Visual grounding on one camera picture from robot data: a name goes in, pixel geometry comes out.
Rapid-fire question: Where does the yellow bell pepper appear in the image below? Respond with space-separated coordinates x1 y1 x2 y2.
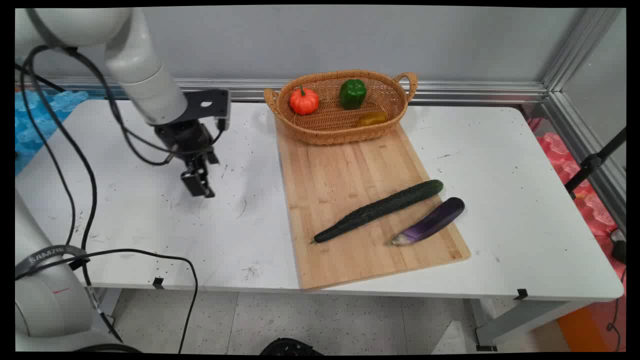
356 111 389 127

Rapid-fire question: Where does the wooden cutting board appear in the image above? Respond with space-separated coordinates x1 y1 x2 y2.
274 119 471 292

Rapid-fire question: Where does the green bell pepper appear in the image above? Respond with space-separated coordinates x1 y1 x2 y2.
339 79 367 111

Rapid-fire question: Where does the thin black cable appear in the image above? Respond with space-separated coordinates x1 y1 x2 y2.
60 46 227 167

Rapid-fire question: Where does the orange toy pumpkin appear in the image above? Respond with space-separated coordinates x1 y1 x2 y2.
289 85 320 116

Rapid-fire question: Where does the grey table leg frame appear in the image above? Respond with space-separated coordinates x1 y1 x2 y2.
469 298 597 352

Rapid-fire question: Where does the blue bubble wrap sheet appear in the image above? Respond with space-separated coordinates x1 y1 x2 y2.
15 89 90 176

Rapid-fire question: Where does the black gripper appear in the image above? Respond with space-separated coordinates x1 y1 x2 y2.
154 119 221 199

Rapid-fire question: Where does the purple eggplant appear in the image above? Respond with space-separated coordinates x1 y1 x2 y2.
390 197 466 247

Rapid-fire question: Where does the orange floor mat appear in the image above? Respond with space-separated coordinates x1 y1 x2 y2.
556 302 627 353

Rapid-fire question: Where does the grey SAMZHE velcro strap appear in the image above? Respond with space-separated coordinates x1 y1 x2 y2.
15 245 91 279

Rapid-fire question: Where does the small black box device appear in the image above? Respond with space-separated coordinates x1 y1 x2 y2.
610 228 627 265

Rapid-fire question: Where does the black tripod stand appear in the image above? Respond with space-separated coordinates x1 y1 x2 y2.
564 127 627 200

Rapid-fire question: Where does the aluminium upright frame post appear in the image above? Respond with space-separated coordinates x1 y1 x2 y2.
542 7 623 94

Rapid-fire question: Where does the dark green cucumber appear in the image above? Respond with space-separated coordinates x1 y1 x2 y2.
310 179 445 245

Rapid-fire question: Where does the woven wicker basket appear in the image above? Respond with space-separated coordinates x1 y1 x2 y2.
263 69 418 146

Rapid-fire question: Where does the black round floor object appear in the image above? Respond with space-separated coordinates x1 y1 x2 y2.
260 337 323 356

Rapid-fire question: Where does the aluminium horizontal frame rail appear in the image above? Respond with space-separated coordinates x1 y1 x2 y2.
15 76 549 106

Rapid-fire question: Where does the thick black cable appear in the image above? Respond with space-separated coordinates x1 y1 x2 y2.
15 45 199 355

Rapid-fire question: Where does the aluminium side frame rail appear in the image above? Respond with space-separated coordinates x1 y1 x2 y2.
542 91 627 235

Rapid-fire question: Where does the pink foam sheet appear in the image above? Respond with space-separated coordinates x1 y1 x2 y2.
527 117 627 291

